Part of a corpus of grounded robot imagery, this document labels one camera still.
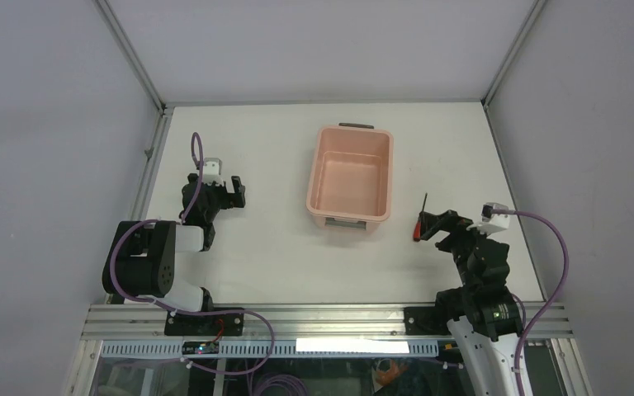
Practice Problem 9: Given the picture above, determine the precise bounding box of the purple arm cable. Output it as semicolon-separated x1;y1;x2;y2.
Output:
491;208;570;396
108;131;276;376

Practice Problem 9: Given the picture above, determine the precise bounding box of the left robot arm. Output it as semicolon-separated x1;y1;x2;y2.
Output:
102;173;246;335

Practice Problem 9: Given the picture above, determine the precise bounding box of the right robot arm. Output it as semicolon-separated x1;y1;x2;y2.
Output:
405;205;532;395

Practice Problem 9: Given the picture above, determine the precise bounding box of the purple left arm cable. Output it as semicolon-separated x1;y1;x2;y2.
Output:
108;131;276;376

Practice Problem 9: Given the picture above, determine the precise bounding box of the grey slotted cable duct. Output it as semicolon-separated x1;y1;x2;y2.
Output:
101;338;438;360

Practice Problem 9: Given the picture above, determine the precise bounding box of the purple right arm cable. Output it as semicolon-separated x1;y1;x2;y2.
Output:
491;208;570;396

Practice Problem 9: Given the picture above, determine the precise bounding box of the aluminium right frame post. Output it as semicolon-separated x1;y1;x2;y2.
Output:
481;0;547;111

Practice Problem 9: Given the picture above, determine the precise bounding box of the pink plastic bin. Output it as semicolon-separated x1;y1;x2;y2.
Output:
305;123;394;233

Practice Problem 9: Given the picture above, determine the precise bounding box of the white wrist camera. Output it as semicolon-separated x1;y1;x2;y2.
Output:
466;202;513;236
202;158;223;176

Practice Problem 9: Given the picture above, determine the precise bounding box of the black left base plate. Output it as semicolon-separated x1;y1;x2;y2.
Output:
163;313;244;337

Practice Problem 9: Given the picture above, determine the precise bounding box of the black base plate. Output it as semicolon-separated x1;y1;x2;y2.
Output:
403;306;450;336
163;313;244;337

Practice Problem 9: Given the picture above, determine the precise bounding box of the aluminium front rail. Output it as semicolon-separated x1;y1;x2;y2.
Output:
80;302;574;342

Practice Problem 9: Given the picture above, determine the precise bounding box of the aluminium left frame post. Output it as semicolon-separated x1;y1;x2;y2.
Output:
92;0;166;114

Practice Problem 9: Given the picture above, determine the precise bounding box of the red handled screwdriver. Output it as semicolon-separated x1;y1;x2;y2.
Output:
413;193;428;243

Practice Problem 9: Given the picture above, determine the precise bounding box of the aluminium frame post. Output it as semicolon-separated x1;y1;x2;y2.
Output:
92;0;166;114
481;0;547;111

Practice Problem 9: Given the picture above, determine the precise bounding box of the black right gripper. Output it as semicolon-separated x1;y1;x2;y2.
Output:
419;209;495;291

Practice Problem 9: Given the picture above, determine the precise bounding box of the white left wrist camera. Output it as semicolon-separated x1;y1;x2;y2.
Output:
202;158;223;176

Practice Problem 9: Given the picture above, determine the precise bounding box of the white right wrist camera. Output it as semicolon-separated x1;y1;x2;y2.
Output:
466;202;513;236

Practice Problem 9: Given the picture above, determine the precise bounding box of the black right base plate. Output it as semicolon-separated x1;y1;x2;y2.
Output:
403;306;450;336

